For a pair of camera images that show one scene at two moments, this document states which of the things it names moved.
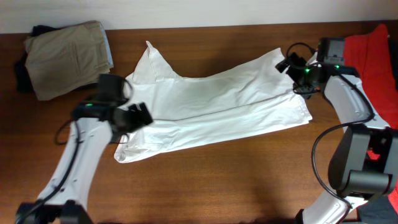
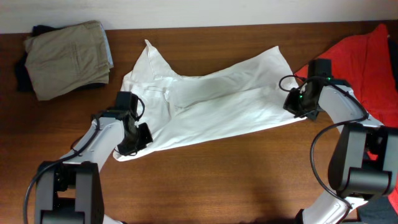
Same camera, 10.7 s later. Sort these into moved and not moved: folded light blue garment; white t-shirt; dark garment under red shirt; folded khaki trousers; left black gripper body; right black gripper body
Moved: right black gripper body; left black gripper body
Not moved: folded khaki trousers; folded light blue garment; white t-shirt; dark garment under red shirt
